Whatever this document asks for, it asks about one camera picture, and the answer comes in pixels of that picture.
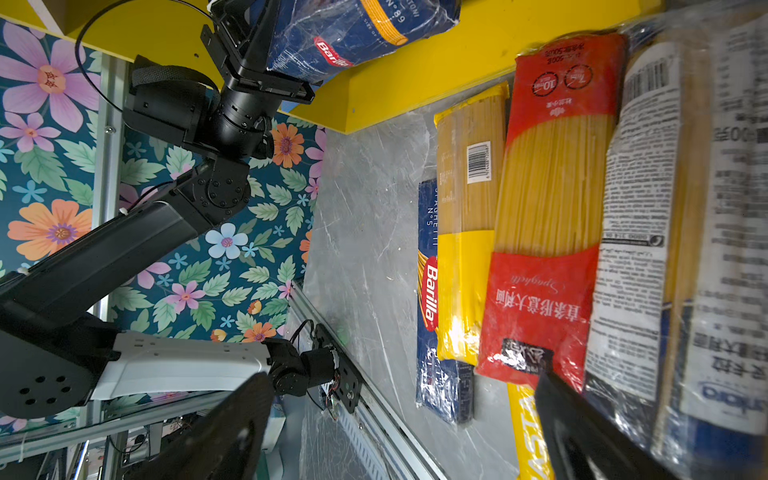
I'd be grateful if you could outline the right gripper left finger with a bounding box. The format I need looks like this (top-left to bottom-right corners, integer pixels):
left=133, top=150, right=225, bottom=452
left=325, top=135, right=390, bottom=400
left=126, top=373, right=274, bottom=480

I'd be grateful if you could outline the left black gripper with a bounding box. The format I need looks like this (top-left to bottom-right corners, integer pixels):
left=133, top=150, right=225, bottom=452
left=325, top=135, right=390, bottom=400
left=201, top=0, right=315, bottom=104

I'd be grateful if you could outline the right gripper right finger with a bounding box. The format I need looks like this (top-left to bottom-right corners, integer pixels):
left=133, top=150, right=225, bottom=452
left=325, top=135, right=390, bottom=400
left=534, top=372, right=675, bottom=480

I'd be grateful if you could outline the blue Barilla rigatoni bag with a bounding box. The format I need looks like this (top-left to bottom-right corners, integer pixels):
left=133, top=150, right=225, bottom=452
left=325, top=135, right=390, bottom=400
left=267, top=0, right=461, bottom=83

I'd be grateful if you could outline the red spaghetti bag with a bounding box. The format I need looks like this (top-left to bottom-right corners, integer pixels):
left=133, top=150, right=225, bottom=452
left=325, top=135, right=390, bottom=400
left=476, top=32, right=628, bottom=390

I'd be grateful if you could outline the blue Barilla spaghetti box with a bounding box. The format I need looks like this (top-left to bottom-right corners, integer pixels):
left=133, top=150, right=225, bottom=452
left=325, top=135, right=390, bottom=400
left=415, top=179, right=474, bottom=425

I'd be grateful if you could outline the yellow spaghetti bag with barcode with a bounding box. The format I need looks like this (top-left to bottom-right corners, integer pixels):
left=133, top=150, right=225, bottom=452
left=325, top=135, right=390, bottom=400
left=434, top=81, right=510, bottom=366

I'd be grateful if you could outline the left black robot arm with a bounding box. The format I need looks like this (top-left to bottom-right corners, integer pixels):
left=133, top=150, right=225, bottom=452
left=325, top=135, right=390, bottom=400
left=1, top=1, right=333, bottom=419

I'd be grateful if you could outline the yellow shelf unit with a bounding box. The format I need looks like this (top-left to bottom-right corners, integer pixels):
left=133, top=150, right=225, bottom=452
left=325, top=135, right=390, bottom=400
left=0, top=0, right=667, bottom=135

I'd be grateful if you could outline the yellow Pastatime bag lower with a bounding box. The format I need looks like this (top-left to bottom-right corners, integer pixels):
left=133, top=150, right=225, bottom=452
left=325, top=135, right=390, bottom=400
left=507, top=384, right=555, bottom=480

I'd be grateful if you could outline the clear blue white spaghetti bag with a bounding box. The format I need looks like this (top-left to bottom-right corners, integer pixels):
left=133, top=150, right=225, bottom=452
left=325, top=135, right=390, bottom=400
left=583, top=1, right=767, bottom=479

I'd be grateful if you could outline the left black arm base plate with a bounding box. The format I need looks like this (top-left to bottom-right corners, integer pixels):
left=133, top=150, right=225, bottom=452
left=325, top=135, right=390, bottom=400
left=313, top=324, right=364, bottom=414

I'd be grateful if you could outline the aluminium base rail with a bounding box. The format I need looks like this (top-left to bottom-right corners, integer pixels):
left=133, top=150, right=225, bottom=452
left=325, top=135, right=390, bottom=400
left=289, top=287, right=446, bottom=479

